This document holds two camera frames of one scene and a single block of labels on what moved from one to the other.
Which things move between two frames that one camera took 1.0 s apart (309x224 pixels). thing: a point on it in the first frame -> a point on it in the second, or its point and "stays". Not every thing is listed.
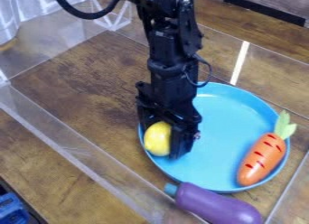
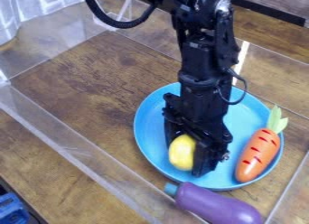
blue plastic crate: (14, 211) stays
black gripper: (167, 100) -> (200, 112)
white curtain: (19, 6) stays
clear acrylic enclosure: (155, 107) stays
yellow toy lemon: (157, 138) -> (183, 152)
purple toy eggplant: (215, 208) stays
